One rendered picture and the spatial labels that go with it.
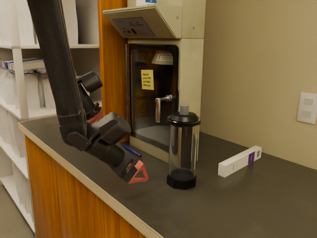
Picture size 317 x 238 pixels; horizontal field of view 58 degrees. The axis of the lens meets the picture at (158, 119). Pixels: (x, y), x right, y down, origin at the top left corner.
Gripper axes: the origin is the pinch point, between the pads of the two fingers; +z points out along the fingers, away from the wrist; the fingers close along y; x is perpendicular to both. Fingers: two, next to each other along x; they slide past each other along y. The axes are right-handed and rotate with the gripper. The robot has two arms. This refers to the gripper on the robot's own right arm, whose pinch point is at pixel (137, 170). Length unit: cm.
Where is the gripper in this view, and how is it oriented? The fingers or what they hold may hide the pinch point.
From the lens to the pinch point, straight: 88.6
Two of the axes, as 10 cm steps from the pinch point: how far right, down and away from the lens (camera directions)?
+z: 5.7, 5.0, 6.5
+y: -5.6, -3.3, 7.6
